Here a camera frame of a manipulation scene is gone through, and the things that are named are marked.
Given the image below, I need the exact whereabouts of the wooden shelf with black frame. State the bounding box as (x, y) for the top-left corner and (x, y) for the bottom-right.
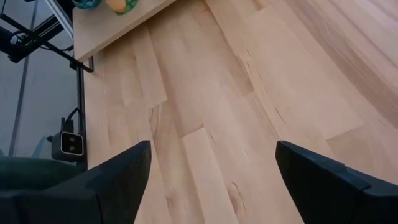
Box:
(70, 0), (178, 73)

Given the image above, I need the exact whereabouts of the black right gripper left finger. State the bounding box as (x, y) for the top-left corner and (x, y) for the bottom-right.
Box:
(0, 140), (152, 224)

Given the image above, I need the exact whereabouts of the white light strip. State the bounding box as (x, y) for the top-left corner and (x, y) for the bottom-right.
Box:
(43, 0), (75, 38)

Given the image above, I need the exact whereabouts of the black table-level camera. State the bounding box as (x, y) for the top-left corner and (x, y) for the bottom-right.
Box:
(51, 117), (85, 162)

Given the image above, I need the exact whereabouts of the yellow green can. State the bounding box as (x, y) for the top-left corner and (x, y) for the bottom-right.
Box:
(105, 0), (139, 16)

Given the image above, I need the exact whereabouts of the teal tuna fish can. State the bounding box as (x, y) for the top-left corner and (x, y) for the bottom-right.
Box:
(72, 0), (102, 9)

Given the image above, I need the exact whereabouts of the black aluminium rig frame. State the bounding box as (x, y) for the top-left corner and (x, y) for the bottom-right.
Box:
(0, 0), (94, 172)

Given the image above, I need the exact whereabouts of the dark green bulky object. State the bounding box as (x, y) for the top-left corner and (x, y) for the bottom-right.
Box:
(0, 156), (83, 191)

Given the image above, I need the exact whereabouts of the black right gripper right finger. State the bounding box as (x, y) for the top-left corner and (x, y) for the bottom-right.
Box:
(275, 140), (398, 224)

